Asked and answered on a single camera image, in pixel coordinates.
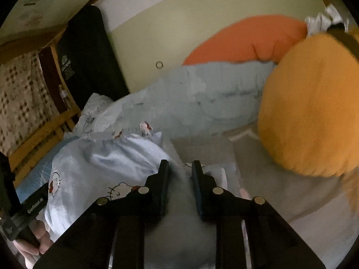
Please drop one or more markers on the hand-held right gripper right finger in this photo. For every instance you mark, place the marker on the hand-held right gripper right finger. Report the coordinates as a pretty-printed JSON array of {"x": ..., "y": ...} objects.
[{"x": 196, "y": 185}]

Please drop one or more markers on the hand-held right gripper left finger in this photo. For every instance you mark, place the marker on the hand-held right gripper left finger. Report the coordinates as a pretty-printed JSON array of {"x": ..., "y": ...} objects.
[{"x": 164, "y": 179}]

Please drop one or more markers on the light blue satin cat-print pants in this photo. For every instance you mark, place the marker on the light blue satin cat-print pants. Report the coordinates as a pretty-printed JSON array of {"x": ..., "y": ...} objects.
[{"x": 92, "y": 159}]

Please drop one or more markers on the person's left hand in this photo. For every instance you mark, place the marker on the person's left hand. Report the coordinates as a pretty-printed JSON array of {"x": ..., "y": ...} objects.
[{"x": 45, "y": 238}]

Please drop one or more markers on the blue pillow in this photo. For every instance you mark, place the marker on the blue pillow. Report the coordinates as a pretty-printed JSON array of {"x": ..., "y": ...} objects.
[{"x": 30, "y": 182}]

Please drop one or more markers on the grey-blue blanket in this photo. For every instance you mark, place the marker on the grey-blue blanket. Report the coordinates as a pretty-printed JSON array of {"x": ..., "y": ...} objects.
[{"x": 210, "y": 98}]

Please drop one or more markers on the white floral printed quilt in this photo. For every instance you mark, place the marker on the white floral printed quilt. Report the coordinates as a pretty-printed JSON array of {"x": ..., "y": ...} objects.
[{"x": 95, "y": 115}]

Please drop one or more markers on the patchwork floral curtain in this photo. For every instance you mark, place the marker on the patchwork floral curtain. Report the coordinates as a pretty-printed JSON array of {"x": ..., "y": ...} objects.
[{"x": 25, "y": 98}]

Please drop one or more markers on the small clear bottle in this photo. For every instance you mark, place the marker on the small clear bottle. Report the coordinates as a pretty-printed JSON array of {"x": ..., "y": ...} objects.
[{"x": 65, "y": 96}]

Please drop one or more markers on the yellow striped plush pillow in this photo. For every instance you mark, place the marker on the yellow striped plush pillow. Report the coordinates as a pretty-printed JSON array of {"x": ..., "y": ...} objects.
[{"x": 308, "y": 112}]

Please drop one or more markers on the orange pillow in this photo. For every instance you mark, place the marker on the orange pillow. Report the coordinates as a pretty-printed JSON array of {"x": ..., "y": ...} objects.
[{"x": 246, "y": 42}]

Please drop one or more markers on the crumpled white clothes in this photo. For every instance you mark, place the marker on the crumpled white clothes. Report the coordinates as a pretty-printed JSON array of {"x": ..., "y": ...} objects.
[{"x": 317, "y": 22}]

